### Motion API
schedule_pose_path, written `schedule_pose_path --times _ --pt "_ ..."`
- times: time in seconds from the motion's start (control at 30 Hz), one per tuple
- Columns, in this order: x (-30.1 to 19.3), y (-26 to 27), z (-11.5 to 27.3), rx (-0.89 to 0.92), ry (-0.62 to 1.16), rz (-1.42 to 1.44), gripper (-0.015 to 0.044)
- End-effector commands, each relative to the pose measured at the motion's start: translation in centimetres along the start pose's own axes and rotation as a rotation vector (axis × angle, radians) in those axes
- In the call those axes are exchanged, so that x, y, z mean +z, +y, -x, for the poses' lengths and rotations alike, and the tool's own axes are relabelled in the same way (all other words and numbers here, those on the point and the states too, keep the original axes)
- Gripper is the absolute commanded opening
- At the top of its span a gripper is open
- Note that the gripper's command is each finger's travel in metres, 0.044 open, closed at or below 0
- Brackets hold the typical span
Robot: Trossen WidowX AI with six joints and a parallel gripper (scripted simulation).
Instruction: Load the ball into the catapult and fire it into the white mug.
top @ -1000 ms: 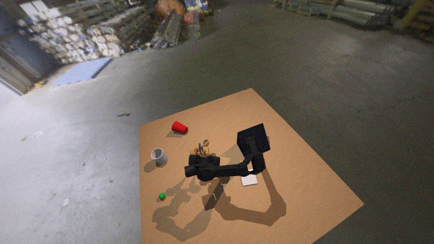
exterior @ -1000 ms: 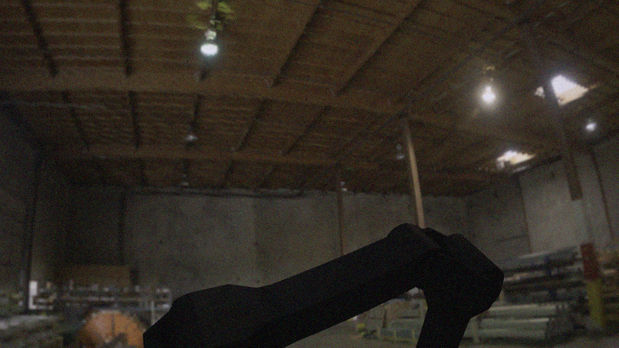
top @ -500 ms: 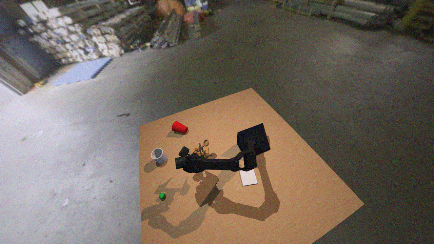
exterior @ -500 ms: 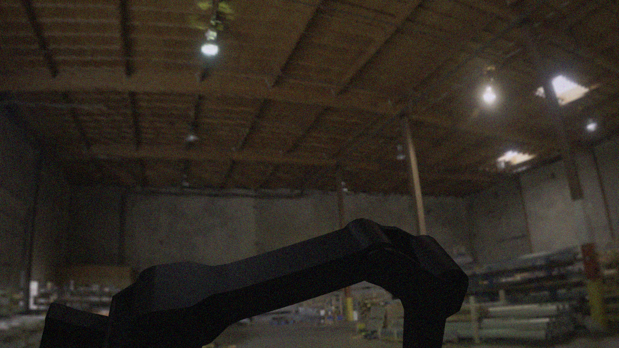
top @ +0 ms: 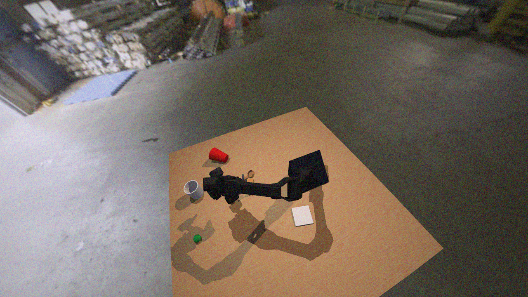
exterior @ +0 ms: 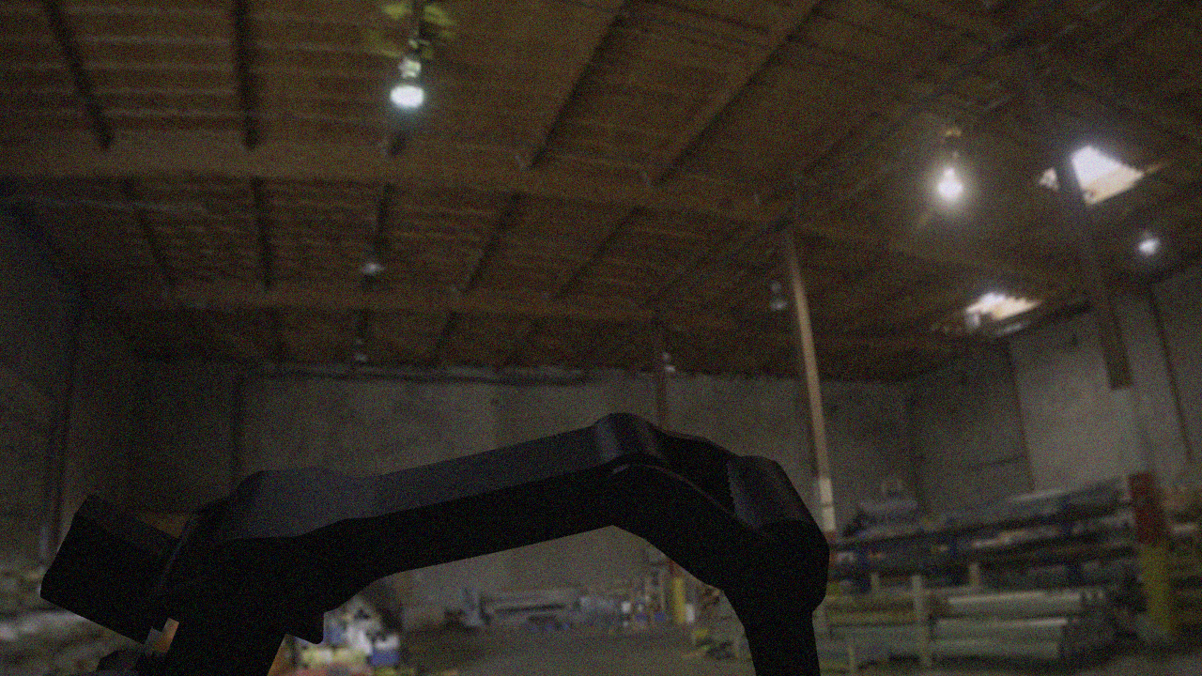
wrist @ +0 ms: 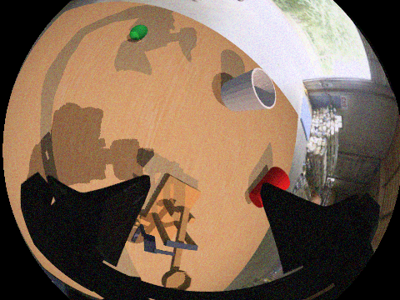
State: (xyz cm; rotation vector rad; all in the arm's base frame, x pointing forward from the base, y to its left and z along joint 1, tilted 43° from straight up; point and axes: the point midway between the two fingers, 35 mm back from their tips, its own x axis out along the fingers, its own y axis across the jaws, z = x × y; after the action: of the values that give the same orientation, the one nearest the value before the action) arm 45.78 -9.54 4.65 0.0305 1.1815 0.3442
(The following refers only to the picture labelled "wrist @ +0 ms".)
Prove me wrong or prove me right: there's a green ball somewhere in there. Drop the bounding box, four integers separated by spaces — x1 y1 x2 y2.
129 24 148 40

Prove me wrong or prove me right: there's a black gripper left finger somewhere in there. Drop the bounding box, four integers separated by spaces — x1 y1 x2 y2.
47 174 151 267

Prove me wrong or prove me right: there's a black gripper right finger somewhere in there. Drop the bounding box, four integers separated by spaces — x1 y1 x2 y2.
260 182 358 273

